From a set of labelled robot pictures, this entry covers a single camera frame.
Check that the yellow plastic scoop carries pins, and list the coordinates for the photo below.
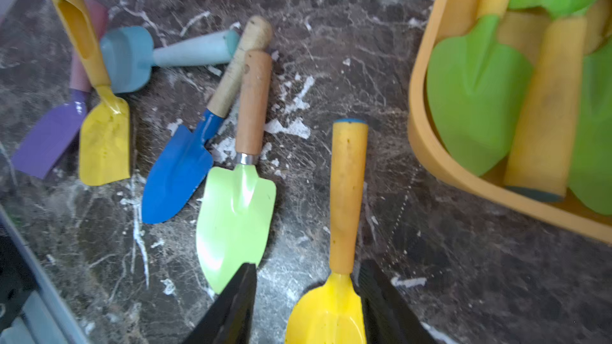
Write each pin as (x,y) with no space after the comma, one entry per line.
(105,134)

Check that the blue shovel wooden handle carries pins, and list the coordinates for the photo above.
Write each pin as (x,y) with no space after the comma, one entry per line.
(185,161)

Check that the teal plastic shovel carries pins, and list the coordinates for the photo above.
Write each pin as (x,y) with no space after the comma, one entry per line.
(129,54)

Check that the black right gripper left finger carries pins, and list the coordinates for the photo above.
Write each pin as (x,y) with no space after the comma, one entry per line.
(229,319)

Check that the yellow plastic storage box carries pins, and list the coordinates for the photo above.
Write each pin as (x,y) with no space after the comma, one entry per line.
(450,18)

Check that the dark green shovel yellow handle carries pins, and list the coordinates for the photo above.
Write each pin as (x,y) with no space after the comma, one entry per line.
(475,89)

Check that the light green shovel wooden handle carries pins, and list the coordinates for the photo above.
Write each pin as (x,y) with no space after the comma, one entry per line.
(237,205)

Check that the purple plastic shovel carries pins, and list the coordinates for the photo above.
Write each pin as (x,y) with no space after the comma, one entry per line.
(52,135)

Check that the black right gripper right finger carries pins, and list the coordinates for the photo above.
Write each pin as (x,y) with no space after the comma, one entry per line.
(387,317)

